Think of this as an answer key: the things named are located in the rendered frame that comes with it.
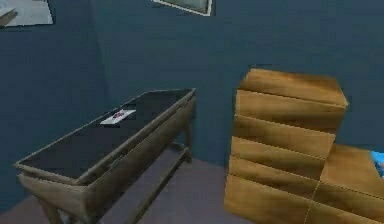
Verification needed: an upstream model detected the white envelope with red seal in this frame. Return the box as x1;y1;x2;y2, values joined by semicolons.
99;108;137;126

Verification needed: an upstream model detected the brown display case table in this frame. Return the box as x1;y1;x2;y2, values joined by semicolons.
13;87;197;224

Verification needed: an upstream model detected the tall wooden chest of drawers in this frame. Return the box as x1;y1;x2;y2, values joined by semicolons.
223;68;350;224

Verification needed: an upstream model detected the low wooden chest of drawers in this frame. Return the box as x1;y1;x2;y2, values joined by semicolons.
304;143;384;224

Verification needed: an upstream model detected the light blue object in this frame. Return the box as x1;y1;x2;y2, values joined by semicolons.
370;150;384;178

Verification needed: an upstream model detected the white framed wall picture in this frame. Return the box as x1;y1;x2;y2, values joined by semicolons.
151;0;213;17

